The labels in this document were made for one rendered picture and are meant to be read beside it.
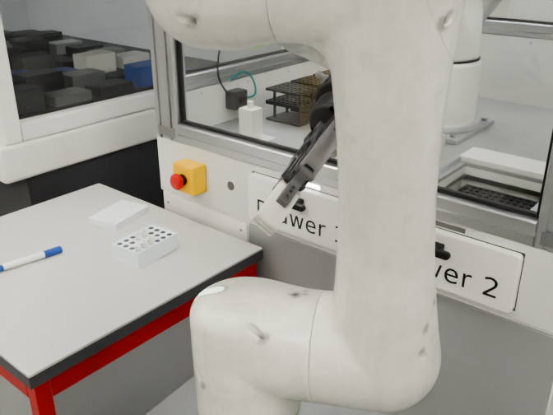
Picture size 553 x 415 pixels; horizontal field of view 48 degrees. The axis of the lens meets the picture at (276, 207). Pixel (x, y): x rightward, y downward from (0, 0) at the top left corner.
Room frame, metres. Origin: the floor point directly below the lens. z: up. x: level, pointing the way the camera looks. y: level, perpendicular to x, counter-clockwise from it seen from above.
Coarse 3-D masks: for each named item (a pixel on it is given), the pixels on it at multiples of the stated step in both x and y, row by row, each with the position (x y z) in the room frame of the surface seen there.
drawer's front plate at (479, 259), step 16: (448, 240) 0.97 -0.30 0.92; (464, 240) 0.96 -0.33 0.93; (464, 256) 0.95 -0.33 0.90; (480, 256) 0.94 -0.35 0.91; (496, 256) 0.92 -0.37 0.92; (512, 256) 0.90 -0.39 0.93; (448, 272) 0.97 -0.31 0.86; (464, 272) 0.95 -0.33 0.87; (480, 272) 0.93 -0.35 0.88; (496, 272) 0.92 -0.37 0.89; (512, 272) 0.90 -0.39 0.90; (448, 288) 0.97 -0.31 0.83; (464, 288) 0.95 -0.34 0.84; (480, 288) 0.93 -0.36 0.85; (496, 288) 0.91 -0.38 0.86; (512, 288) 0.90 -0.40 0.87; (496, 304) 0.91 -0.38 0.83; (512, 304) 0.90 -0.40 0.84
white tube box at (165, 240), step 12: (144, 228) 1.28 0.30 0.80; (156, 228) 1.28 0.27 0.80; (120, 240) 1.22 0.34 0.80; (132, 240) 1.22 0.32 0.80; (156, 240) 1.22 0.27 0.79; (168, 240) 1.23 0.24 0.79; (120, 252) 1.18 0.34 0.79; (132, 252) 1.16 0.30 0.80; (144, 252) 1.17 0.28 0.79; (156, 252) 1.19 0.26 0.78; (168, 252) 1.22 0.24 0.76; (132, 264) 1.16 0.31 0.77; (144, 264) 1.16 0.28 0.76
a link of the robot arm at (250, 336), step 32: (224, 288) 0.63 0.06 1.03; (256, 288) 0.63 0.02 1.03; (288, 288) 0.63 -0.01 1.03; (192, 320) 0.60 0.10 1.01; (224, 320) 0.58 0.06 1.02; (256, 320) 0.57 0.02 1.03; (288, 320) 0.57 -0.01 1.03; (224, 352) 0.56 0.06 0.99; (256, 352) 0.55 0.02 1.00; (288, 352) 0.55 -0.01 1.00; (224, 384) 0.56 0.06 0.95; (256, 384) 0.55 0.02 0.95; (288, 384) 0.54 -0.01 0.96
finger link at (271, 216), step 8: (280, 184) 0.70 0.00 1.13; (272, 192) 0.70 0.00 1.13; (280, 192) 0.70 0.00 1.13; (272, 200) 0.68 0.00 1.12; (296, 200) 0.70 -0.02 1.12; (264, 208) 0.67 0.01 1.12; (272, 208) 0.68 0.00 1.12; (280, 208) 0.68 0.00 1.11; (288, 208) 0.68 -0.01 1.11; (256, 216) 0.66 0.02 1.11; (264, 216) 0.66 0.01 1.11; (272, 216) 0.67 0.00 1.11; (280, 216) 0.67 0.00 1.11; (264, 224) 0.66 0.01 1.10; (272, 224) 0.66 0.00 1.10; (280, 224) 0.66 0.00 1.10; (272, 232) 0.65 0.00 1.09
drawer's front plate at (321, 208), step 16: (256, 176) 1.27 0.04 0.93; (256, 192) 1.26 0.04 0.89; (304, 192) 1.18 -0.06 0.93; (256, 208) 1.27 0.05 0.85; (320, 208) 1.15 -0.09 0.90; (336, 208) 1.13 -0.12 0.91; (288, 224) 1.21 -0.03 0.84; (304, 224) 1.18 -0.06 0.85; (336, 224) 1.13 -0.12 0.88; (320, 240) 1.15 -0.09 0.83
